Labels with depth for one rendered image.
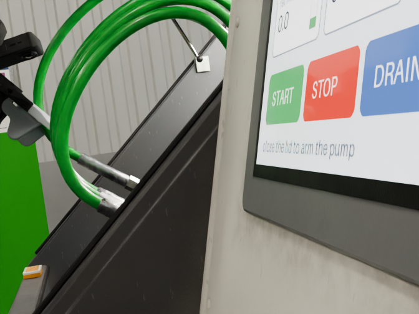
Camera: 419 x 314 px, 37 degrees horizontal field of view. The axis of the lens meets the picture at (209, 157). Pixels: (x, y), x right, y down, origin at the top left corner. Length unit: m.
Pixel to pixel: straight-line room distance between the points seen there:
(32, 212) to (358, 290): 3.97
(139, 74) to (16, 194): 3.65
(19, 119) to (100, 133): 6.50
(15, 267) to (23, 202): 0.42
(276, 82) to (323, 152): 0.10
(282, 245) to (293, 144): 0.06
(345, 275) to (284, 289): 0.09
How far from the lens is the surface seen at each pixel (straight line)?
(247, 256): 0.47
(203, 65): 1.29
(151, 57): 7.60
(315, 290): 0.34
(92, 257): 0.61
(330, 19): 0.35
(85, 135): 7.42
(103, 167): 0.94
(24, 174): 4.21
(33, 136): 0.98
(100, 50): 0.71
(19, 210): 4.22
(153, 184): 0.61
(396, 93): 0.27
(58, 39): 0.96
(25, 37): 0.97
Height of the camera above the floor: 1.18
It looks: 3 degrees down
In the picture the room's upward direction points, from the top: 8 degrees counter-clockwise
